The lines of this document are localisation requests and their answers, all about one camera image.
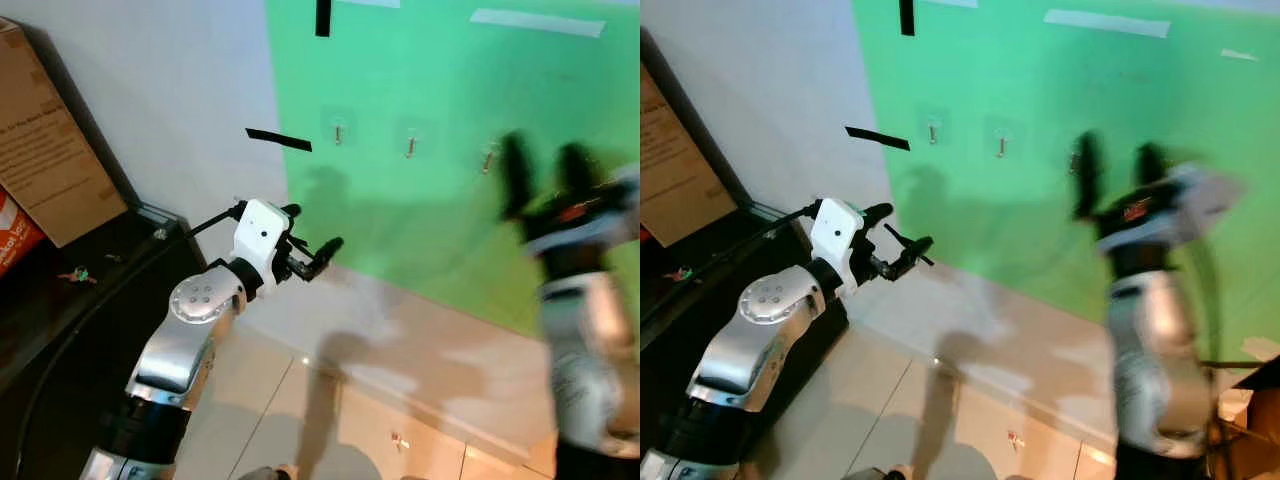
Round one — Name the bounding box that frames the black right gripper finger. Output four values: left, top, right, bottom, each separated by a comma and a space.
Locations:
1074, 130, 1107, 221
1134, 142, 1173, 197
499, 130, 537, 221
556, 142, 599, 202

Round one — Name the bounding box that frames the long slanted black tape strip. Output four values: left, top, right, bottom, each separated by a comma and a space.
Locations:
245, 127, 314, 154
844, 125, 912, 152

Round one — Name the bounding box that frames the brown cardboard box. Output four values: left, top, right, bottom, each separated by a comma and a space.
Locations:
640, 64, 743, 249
0, 17, 130, 249

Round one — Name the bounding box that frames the long white tape strip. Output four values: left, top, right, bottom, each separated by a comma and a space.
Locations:
1043, 8, 1172, 40
469, 7, 607, 39

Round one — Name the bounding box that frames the black table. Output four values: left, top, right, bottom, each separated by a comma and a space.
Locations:
0, 203, 193, 480
640, 200, 853, 426

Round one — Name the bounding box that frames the brown cardboard carton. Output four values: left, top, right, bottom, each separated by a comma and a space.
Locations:
1203, 355, 1280, 480

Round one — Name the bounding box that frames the orange printed box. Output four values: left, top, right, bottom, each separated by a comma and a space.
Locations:
0, 184, 47, 278

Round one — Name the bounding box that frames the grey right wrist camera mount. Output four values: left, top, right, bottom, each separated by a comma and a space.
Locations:
1100, 163, 1248, 253
540, 163, 641, 258

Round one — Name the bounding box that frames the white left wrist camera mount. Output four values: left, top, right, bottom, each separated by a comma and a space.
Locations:
808, 198, 871, 297
231, 198, 294, 287

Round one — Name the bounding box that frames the green wall sheet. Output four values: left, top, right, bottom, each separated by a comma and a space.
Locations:
850, 0, 1280, 353
264, 0, 641, 338

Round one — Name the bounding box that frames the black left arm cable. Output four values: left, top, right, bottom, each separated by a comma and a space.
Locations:
640, 203, 823, 333
12, 203, 248, 480

